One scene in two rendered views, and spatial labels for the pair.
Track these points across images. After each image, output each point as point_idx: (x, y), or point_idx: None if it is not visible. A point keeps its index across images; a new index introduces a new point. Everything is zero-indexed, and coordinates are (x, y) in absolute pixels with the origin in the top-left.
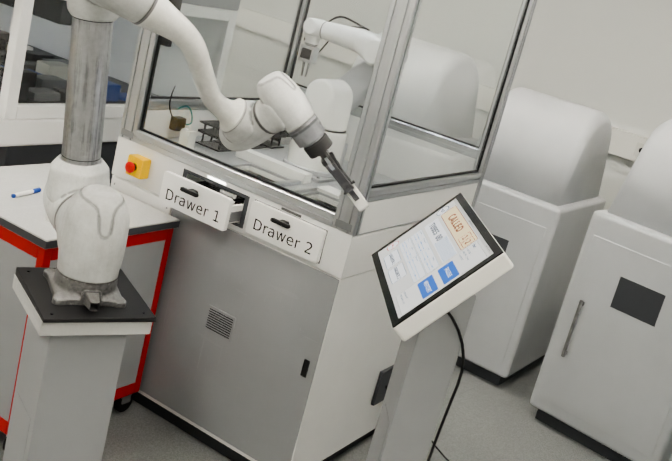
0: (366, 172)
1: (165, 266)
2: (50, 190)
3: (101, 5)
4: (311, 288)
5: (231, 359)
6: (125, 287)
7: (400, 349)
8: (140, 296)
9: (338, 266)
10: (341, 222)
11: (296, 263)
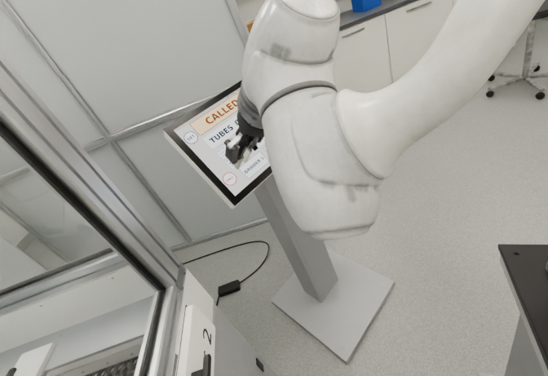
0: (135, 213)
1: None
2: None
3: None
4: (224, 346)
5: None
6: (546, 316)
7: (277, 196)
8: (519, 289)
9: (207, 298)
10: (178, 278)
11: (214, 370)
